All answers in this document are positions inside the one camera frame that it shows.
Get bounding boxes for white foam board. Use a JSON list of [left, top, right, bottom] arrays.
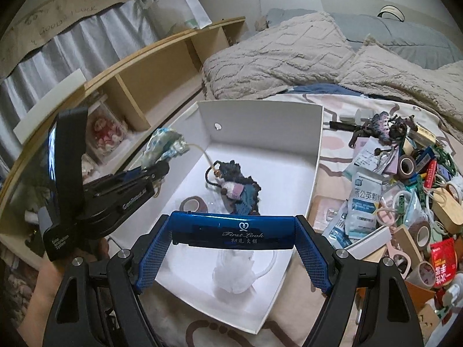
[[12, 70, 89, 144]]

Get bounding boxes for red foil packet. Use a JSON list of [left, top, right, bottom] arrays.
[[430, 238, 460, 286]]

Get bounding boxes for white cardboard box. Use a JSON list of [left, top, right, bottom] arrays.
[[109, 100, 324, 335]]

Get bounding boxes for beige printed valance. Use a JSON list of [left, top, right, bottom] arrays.
[[0, 0, 174, 76]]

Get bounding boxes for white visor cap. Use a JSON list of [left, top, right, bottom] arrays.
[[377, 5, 407, 22]]

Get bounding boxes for black stick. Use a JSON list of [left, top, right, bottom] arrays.
[[329, 121, 364, 131]]

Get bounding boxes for pink glasses frame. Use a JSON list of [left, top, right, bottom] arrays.
[[380, 242, 413, 279]]

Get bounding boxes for dark crocheted cord ornament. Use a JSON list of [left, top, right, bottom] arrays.
[[204, 161, 263, 215]]

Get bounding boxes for white rectangular box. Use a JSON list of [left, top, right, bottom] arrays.
[[347, 226, 393, 259]]

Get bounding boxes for grey pillow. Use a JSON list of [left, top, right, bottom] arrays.
[[266, 7, 463, 71]]

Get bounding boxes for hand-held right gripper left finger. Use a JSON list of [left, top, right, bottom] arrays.
[[43, 215, 174, 347]]

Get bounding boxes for brown leather piece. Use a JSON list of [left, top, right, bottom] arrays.
[[405, 280, 438, 319]]

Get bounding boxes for grey curtain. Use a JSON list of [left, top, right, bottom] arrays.
[[0, 0, 161, 145]]

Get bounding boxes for blue white medicine sachet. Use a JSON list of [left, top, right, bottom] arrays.
[[349, 171, 384, 239]]

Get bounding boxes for blue face mask packet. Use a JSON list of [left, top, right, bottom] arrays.
[[322, 199, 357, 248]]

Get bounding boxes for person's left hand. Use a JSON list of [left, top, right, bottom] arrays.
[[36, 238, 111, 304]]

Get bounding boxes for beige fuzzy blanket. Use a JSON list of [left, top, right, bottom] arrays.
[[202, 12, 463, 141]]

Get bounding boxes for grey tape roll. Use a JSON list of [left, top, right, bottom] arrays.
[[405, 260, 438, 290]]

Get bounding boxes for wooden oval box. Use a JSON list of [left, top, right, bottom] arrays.
[[432, 186, 463, 235]]

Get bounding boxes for wooden shelf unit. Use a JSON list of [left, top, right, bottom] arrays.
[[0, 16, 247, 261]]

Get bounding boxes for dark brown tape roll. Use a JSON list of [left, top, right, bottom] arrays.
[[398, 155, 416, 178]]

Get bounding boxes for navy cloth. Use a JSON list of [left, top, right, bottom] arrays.
[[268, 83, 362, 98]]

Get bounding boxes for person's left forearm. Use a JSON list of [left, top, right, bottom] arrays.
[[14, 296, 58, 347]]

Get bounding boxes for blue glossy case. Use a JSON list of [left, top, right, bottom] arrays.
[[170, 210, 301, 250]]

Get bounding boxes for doll in clear box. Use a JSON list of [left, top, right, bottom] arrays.
[[87, 96, 129, 163]]

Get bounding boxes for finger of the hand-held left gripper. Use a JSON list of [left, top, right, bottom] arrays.
[[114, 161, 170, 187]]

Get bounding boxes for green plastic clips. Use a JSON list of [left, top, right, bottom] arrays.
[[432, 146, 456, 178]]

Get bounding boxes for purple black crocheted piece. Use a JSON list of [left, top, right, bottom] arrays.
[[349, 113, 416, 149]]

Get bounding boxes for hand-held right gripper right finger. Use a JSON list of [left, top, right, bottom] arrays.
[[295, 216, 424, 347]]

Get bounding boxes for beige flat box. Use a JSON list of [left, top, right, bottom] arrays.
[[414, 123, 438, 143]]

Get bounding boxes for white mesh bath sponge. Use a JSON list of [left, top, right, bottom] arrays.
[[212, 249, 279, 295]]

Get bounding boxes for white tote bag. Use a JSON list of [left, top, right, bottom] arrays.
[[139, 0, 212, 31]]

